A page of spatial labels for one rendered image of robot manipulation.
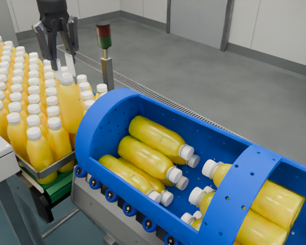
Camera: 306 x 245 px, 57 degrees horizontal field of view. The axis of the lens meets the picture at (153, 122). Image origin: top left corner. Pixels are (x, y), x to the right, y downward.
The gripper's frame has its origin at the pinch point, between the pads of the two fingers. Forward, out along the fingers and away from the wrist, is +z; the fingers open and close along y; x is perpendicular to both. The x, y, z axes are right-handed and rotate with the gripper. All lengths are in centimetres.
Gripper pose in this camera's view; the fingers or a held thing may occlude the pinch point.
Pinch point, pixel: (64, 67)
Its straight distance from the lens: 91.4
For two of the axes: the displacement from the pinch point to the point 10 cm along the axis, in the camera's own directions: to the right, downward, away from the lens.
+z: 0.0, 8.2, 5.7
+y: 6.6, -4.3, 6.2
